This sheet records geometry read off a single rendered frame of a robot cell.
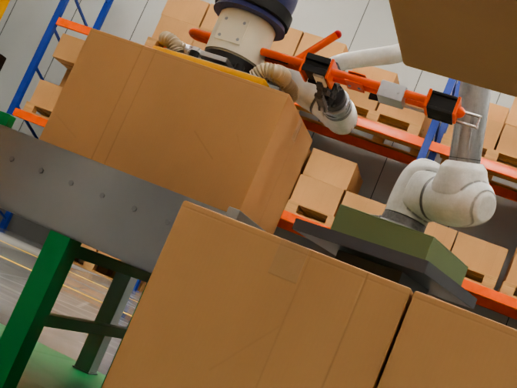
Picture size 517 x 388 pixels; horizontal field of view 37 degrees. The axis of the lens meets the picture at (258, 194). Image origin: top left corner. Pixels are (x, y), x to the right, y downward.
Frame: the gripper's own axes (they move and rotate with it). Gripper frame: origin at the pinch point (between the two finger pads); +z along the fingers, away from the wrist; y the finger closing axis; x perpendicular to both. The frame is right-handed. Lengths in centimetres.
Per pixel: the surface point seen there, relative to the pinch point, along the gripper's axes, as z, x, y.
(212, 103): 16.6, 18.6, 22.7
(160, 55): 17.5, 37.9, 15.1
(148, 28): -818, 558, -275
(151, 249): 32, 10, 64
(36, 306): 32, 31, 86
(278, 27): 2.4, 16.7, -7.8
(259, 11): 9.5, 20.5, -7.7
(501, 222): -837, -33, -174
